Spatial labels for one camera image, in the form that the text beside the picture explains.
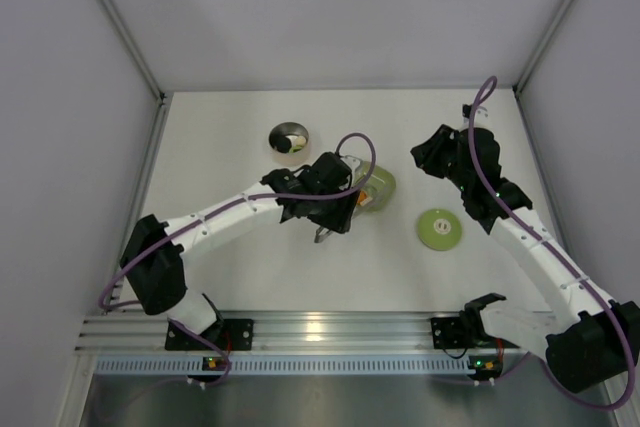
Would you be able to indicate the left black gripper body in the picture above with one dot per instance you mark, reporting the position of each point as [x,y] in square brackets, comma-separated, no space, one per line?
[330,220]

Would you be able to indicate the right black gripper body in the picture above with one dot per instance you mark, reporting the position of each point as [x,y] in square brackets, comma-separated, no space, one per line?
[431,156]

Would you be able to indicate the silver metal tongs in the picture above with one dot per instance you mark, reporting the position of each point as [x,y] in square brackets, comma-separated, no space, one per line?
[359,168]

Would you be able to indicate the black oval food piece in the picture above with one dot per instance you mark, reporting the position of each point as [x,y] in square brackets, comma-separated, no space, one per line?
[282,144]

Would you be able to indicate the orange round food piece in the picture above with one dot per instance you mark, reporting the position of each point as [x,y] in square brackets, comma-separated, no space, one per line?
[363,198]

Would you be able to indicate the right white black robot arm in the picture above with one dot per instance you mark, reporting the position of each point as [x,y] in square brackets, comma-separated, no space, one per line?
[590,337]

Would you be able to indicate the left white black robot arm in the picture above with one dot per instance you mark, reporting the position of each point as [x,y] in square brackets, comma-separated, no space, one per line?
[159,252]

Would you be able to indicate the green square bowl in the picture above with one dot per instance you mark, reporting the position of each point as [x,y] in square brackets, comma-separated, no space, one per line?
[385,184]

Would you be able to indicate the round metal tin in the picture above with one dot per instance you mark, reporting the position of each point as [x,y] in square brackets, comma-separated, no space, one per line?
[290,129]

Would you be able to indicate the green round lid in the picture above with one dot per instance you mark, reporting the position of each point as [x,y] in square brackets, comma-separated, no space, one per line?
[439,229]

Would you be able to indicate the aluminium mounting rail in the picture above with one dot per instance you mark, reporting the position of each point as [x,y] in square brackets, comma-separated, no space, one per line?
[274,332]

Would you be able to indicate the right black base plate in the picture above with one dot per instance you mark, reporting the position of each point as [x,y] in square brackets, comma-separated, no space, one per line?
[459,331]

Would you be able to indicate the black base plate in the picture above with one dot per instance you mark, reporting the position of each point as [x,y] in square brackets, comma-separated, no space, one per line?
[231,335]
[459,331]

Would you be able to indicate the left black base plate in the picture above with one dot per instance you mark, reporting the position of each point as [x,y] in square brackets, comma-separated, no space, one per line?
[231,335]

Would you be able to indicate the grey slotted cable duct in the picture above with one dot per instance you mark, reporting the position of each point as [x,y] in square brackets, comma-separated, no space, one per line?
[272,365]

